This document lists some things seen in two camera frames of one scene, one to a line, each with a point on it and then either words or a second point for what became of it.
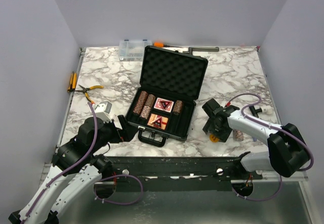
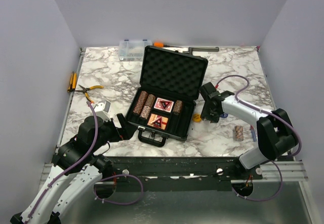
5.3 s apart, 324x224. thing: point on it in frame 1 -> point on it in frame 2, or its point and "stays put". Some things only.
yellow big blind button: (213, 139) -> (196, 118)
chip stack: (178, 107) stays put
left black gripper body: (110, 134) stays put
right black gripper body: (222, 132) -> (208, 114)
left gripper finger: (128, 130) stays put
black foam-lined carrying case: (164, 106) stays put
